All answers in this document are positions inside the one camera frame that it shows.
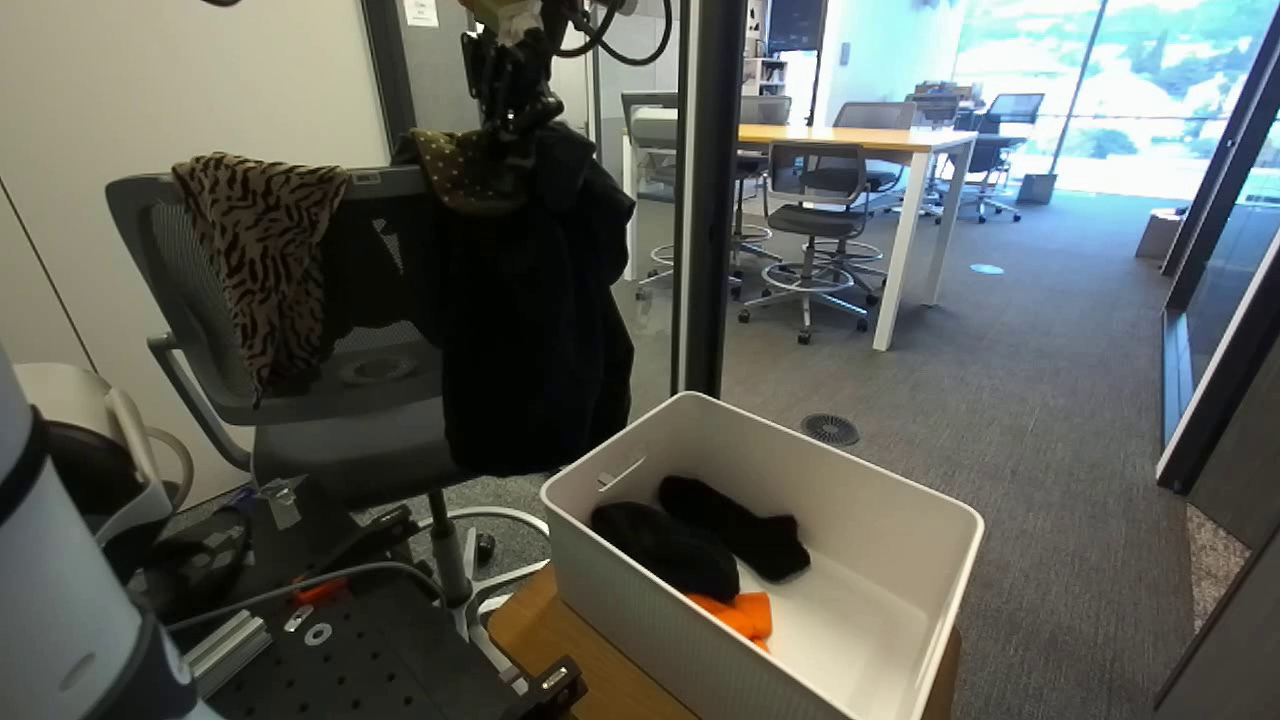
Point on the black jacket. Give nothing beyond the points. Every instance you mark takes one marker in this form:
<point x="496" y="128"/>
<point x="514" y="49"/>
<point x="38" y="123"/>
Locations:
<point x="535" y="334"/>

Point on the leopard print cloth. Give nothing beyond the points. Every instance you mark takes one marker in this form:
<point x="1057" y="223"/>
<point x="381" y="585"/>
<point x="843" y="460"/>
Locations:
<point x="266" y="266"/>

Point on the black office chair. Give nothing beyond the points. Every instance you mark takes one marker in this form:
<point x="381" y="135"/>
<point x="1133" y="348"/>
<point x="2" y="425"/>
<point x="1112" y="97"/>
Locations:
<point x="987" y="152"/>

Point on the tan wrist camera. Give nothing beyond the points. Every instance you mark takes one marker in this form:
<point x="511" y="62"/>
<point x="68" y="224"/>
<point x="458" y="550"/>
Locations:
<point x="500" y="15"/>

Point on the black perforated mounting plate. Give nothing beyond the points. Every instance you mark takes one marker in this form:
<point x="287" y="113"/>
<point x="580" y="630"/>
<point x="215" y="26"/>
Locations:
<point x="372" y="666"/>

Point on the black sock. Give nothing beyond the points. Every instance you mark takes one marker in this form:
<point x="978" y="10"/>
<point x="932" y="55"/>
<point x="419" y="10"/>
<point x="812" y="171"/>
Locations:
<point x="745" y="533"/>
<point x="666" y="546"/>

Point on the orange cloth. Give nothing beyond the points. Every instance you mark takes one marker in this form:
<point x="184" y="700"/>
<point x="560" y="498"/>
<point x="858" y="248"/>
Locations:
<point x="745" y="616"/>

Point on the wooden table with white legs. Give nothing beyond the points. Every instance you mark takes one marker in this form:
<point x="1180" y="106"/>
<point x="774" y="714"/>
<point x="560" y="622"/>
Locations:
<point x="853" y="137"/>

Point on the black door frame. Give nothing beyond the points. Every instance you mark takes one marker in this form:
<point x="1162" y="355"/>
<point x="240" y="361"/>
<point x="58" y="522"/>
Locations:
<point x="1222" y="386"/>

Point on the gray drafting stool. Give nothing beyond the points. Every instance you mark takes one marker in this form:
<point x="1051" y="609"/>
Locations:
<point x="812" y="223"/>

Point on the black pillar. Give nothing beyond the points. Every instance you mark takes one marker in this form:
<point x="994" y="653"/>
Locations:
<point x="707" y="203"/>

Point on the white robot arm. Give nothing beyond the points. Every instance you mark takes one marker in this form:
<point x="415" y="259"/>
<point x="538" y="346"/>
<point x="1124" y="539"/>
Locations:
<point x="53" y="600"/>

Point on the computer monitor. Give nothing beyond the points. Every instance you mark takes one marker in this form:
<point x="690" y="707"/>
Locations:
<point x="1019" y="106"/>

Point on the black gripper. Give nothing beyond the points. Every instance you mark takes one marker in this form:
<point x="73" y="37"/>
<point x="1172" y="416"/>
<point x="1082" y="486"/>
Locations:
<point x="514" y="62"/>

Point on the white paper sign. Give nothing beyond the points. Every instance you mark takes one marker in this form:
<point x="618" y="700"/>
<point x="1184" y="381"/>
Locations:
<point x="422" y="15"/>

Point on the cardboard box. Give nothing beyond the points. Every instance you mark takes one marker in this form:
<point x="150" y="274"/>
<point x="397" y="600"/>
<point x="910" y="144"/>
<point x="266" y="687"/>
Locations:
<point x="1162" y="234"/>

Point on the round floor outlet cover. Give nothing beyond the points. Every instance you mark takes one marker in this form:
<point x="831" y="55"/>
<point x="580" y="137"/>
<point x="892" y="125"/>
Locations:
<point x="831" y="429"/>

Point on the silver metal bracket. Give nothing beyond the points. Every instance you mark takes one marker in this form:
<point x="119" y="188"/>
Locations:
<point x="226" y="649"/>

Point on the gray office chair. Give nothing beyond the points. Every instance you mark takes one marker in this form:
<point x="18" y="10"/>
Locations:
<point x="360" y="425"/>

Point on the white plastic storage bin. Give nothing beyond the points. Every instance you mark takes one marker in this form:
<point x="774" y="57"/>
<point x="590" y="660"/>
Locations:
<point x="881" y="561"/>

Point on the white plastic container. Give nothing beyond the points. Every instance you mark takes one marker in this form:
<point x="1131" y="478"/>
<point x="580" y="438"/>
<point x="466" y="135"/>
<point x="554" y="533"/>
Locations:
<point x="82" y="393"/>

